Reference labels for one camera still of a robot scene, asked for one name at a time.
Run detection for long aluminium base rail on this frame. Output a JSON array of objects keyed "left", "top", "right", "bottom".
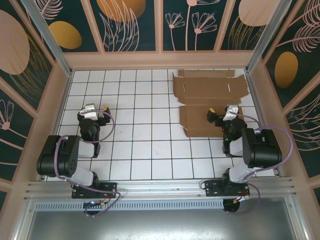
[{"left": 23, "top": 176, "right": 298, "bottom": 201}]

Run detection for aluminium frame post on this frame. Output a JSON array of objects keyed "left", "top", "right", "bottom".
[
  {"left": 246, "top": 0, "right": 300, "bottom": 74},
  {"left": 21, "top": 0, "right": 74, "bottom": 77}
]

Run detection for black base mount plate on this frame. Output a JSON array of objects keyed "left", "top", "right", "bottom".
[
  {"left": 71, "top": 181, "right": 118, "bottom": 200},
  {"left": 203, "top": 179, "right": 251, "bottom": 198}
]

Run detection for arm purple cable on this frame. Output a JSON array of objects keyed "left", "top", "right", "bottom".
[
  {"left": 226, "top": 111, "right": 295, "bottom": 216},
  {"left": 53, "top": 109, "right": 123, "bottom": 218}
]

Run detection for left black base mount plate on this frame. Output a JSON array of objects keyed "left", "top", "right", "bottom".
[{"left": 71, "top": 181, "right": 118, "bottom": 200}]

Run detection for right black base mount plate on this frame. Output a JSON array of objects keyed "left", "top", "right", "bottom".
[{"left": 203, "top": 179, "right": 251, "bottom": 198}]

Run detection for grey metal sheet panel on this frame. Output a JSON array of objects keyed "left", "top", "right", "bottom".
[{"left": 14, "top": 197, "right": 310, "bottom": 240}]

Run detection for brown cardboard paper box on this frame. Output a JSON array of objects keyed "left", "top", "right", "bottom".
[{"left": 171, "top": 69, "right": 249, "bottom": 138}]

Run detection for yellow wire connector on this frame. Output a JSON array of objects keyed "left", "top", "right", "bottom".
[{"left": 232, "top": 196, "right": 251, "bottom": 205}]

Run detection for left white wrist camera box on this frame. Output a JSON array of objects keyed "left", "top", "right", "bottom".
[{"left": 78, "top": 103, "right": 105, "bottom": 121}]

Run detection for grey slotted cable duct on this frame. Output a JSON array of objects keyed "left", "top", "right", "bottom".
[{"left": 34, "top": 199, "right": 225, "bottom": 211}]

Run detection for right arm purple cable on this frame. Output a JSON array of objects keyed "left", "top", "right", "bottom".
[{"left": 226, "top": 111, "right": 295, "bottom": 216}]

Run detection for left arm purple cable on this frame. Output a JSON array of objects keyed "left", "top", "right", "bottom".
[{"left": 53, "top": 109, "right": 123, "bottom": 218}]

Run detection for small circuit board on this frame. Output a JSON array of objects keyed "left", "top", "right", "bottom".
[{"left": 83, "top": 199, "right": 106, "bottom": 208}]

